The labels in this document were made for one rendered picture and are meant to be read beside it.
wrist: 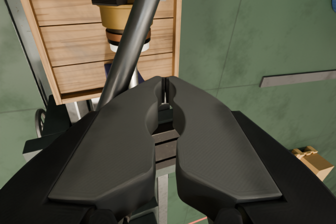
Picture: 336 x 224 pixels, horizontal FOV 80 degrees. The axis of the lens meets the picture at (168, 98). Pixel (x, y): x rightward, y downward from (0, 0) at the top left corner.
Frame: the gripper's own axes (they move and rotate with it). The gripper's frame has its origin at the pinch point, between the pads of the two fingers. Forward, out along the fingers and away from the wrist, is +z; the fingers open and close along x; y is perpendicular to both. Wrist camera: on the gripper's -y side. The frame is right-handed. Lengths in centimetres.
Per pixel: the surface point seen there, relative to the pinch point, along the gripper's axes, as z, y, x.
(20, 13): 66, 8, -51
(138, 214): 40, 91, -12
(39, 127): 44, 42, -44
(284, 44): 188, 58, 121
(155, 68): 47, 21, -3
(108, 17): 21.2, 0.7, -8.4
